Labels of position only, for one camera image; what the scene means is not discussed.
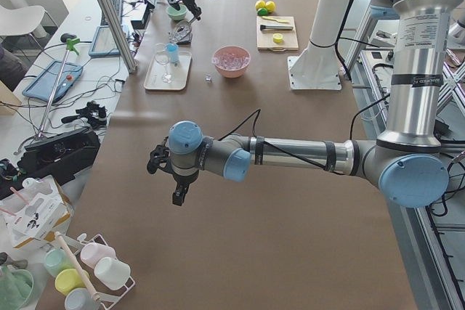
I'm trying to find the blue cup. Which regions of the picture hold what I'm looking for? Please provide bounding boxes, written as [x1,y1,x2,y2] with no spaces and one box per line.
[165,43,179,64]

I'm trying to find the white chair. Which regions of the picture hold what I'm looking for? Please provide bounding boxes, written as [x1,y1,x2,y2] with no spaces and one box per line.
[1,5,59,49]

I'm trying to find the lemon half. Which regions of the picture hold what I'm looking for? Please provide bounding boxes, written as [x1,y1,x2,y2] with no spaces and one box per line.
[272,33,283,44]

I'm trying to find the green cup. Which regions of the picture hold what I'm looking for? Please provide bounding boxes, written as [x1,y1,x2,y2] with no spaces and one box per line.
[44,248,73,277]

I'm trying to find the white cardboard box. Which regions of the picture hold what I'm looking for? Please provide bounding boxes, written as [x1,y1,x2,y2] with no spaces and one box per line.
[1,175,74,251]

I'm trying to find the pink cup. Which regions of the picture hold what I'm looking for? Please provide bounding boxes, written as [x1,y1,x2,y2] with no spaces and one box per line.
[80,242,116,269]

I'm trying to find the wooden cutting board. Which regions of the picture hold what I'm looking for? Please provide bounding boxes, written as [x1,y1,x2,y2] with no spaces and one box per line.
[256,16,299,51]

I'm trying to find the white cup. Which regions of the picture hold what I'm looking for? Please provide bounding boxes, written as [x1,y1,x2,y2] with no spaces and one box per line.
[94,257,131,290]

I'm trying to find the yellow plastic knife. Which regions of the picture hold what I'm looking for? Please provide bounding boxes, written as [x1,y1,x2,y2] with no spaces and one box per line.
[262,16,290,23]

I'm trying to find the steel muddler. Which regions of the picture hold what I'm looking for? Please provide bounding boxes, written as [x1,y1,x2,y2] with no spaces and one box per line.
[259,24,294,31]

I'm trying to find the green lime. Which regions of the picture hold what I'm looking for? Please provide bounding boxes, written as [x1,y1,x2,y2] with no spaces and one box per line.
[265,1,276,13]

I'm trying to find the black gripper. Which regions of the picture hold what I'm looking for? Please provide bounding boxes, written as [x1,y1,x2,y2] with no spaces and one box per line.
[146,136,190,205]
[168,0,202,20]

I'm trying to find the yellow lemon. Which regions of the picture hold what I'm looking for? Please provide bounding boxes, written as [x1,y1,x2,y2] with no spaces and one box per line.
[255,0,266,11]
[256,7,269,17]

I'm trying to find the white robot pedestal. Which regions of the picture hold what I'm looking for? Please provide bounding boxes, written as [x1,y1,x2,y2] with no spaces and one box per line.
[288,0,351,91]

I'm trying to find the pink bowl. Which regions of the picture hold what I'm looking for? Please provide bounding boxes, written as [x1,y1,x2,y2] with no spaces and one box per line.
[211,46,251,78]

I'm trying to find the clear ice cubes pile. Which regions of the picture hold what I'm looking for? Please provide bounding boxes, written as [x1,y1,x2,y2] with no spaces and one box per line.
[212,52,250,71]

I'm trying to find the grey cup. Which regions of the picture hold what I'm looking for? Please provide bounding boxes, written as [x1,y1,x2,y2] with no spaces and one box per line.
[65,287,100,310]

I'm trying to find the clear wine glass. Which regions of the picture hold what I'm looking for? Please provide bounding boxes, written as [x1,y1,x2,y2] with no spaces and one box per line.
[155,43,172,83]

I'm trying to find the cream serving tray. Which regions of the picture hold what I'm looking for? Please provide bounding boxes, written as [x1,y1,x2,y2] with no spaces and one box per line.
[143,50,193,92]

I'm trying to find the green bowl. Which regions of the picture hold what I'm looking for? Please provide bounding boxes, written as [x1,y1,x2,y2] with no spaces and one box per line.
[166,4,187,21]

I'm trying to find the wooden pestle stick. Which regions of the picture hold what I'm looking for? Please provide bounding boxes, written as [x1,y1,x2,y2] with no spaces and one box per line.
[54,232,101,302]

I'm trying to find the white cup rack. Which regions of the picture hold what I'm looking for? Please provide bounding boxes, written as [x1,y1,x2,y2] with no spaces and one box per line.
[51,232,136,309]

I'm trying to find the black keyboard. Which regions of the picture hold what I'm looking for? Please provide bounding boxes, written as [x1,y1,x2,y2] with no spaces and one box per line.
[100,0,124,28]

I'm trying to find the blue teach pendant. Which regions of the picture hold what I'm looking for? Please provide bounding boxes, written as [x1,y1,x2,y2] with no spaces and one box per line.
[88,25,120,58]
[22,60,84,102]

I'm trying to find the yellow cup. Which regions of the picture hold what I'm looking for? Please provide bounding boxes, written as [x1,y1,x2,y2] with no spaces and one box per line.
[54,268,86,296]

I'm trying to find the green handled grabber tool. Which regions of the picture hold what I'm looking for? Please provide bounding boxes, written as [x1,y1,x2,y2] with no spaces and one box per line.
[13,37,81,155]

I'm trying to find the silver metal ice scoop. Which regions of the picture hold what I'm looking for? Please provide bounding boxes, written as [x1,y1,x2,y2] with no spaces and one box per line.
[169,20,192,38]

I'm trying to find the aluminium frame post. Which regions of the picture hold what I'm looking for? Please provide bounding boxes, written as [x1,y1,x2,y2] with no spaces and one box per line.
[97,0,137,73]

